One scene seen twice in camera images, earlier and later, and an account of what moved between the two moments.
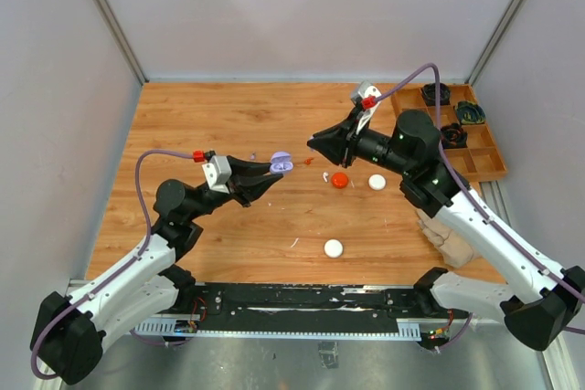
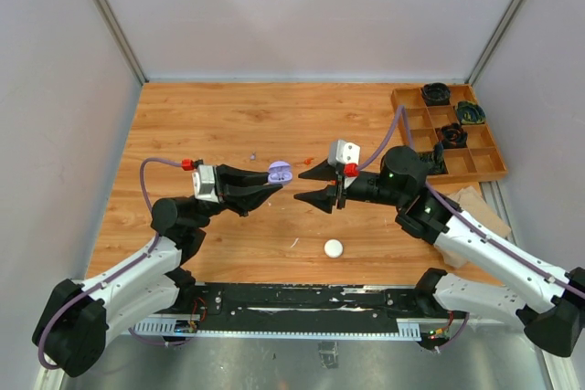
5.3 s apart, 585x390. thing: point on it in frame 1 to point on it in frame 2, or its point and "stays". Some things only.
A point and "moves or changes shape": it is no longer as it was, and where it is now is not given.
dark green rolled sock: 469,112 stays
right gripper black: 338,142 to 325,197
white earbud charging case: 333,247 stays
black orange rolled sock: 452,136 stays
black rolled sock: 429,93 stays
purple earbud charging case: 281,162 moves or changes shape
